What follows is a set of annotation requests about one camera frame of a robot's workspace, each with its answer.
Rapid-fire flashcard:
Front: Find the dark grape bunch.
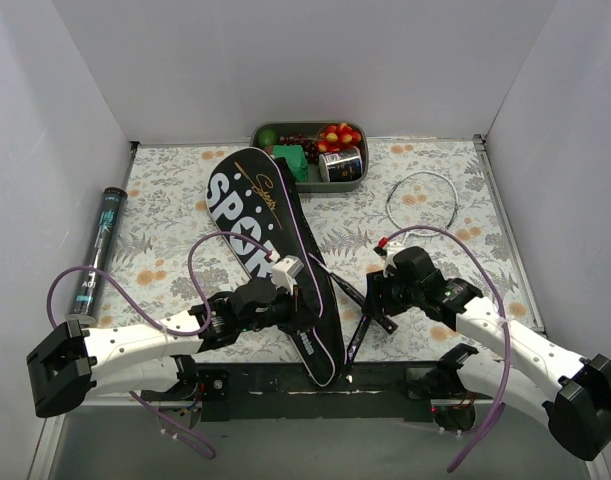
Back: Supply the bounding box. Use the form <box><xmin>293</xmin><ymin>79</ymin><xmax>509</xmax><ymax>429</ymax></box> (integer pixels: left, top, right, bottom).
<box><xmin>277</xmin><ymin>134</ymin><xmax>319</xmax><ymax>164</ymax></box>

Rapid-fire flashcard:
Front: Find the black base bar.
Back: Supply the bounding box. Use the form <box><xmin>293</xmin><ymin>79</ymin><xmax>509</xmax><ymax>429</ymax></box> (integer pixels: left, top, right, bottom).
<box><xmin>141</xmin><ymin>361</ymin><xmax>491</xmax><ymax>422</ymax></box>

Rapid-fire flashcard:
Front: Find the purple cable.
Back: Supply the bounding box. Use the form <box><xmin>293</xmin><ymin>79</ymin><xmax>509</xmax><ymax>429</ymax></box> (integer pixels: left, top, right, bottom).
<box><xmin>46</xmin><ymin>230</ymin><xmax>284</xmax><ymax>337</ymax></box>
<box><xmin>384</xmin><ymin>224</ymin><xmax>514</xmax><ymax>474</ymax></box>

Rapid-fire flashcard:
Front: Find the grey plastic tray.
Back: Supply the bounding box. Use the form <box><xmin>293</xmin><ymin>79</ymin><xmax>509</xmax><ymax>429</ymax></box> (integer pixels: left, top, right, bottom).
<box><xmin>250</xmin><ymin>121</ymin><xmax>369</xmax><ymax>193</ymax></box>

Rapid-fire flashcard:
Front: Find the black shuttlecock tube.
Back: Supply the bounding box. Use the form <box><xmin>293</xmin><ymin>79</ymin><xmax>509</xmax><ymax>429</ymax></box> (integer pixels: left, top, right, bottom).
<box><xmin>66</xmin><ymin>187</ymin><xmax>127</xmax><ymax>325</ymax></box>

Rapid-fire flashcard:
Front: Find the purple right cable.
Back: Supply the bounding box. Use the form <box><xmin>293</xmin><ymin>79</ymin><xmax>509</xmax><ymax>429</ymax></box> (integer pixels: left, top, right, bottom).
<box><xmin>384</xmin><ymin>224</ymin><xmax>514</xmax><ymax>474</ymax></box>

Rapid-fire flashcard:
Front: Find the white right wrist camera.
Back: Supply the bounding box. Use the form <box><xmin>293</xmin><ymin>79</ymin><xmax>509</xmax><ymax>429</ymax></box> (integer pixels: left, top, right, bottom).
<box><xmin>374</xmin><ymin>237</ymin><xmax>406</xmax><ymax>270</ymax></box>

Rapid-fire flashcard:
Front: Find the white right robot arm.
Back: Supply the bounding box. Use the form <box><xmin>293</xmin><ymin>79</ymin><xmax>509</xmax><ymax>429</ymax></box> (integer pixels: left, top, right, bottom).
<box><xmin>363</xmin><ymin>241</ymin><xmax>611</xmax><ymax>461</ymax></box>

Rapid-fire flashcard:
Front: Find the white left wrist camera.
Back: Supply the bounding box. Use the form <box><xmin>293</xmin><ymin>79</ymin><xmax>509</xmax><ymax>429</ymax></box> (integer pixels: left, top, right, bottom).
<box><xmin>271</xmin><ymin>255</ymin><xmax>303</xmax><ymax>294</ymax></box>

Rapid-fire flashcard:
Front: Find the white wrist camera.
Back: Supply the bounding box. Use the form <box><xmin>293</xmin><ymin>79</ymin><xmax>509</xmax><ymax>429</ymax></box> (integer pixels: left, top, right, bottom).
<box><xmin>271</xmin><ymin>255</ymin><xmax>303</xmax><ymax>294</ymax></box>
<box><xmin>374</xmin><ymin>237</ymin><xmax>406</xmax><ymax>270</ymax></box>

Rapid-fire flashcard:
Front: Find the badminton racket handle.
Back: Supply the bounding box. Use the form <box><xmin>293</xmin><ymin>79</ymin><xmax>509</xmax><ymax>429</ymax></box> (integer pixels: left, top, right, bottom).
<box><xmin>385</xmin><ymin>170</ymin><xmax>460</xmax><ymax>243</ymax></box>
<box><xmin>309</xmin><ymin>253</ymin><xmax>371</xmax><ymax>369</ymax></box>

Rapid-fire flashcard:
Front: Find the red yellow fruit bunch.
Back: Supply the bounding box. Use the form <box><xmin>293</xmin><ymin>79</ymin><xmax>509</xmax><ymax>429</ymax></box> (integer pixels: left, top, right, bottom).
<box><xmin>316</xmin><ymin>122</ymin><xmax>363</xmax><ymax>153</ymax></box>

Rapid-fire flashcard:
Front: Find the black sport racket bag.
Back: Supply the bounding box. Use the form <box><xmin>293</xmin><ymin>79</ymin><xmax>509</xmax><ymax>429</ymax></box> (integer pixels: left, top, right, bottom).
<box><xmin>206</xmin><ymin>147</ymin><xmax>346</xmax><ymax>387</ymax></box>

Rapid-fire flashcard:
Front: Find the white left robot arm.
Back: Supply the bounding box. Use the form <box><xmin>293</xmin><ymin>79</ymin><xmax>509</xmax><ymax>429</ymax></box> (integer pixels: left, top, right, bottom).
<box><xmin>26</xmin><ymin>278</ymin><xmax>306</xmax><ymax>418</ymax></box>

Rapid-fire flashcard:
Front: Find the green lime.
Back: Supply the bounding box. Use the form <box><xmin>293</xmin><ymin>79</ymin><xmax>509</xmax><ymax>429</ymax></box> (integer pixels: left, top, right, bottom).
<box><xmin>257</xmin><ymin>129</ymin><xmax>279</xmax><ymax>149</ymax></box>

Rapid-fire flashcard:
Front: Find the green wrapped box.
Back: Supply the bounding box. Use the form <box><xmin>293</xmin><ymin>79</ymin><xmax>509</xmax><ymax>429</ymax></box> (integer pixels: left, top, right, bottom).
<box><xmin>273</xmin><ymin>145</ymin><xmax>308</xmax><ymax>183</ymax></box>

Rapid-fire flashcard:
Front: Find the black printed can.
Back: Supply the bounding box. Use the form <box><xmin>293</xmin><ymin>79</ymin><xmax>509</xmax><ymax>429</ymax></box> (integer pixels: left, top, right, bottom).
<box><xmin>318</xmin><ymin>147</ymin><xmax>364</xmax><ymax>183</ymax></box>

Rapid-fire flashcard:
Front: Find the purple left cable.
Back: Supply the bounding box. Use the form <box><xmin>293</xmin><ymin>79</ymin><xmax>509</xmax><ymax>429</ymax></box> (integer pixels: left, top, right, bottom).
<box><xmin>46</xmin><ymin>230</ymin><xmax>284</xmax><ymax>337</ymax></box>

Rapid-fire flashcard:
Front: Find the floral table mat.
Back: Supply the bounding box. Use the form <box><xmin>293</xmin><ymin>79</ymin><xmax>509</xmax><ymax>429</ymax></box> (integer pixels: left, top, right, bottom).
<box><xmin>79</xmin><ymin>138</ymin><xmax>541</xmax><ymax>365</ymax></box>

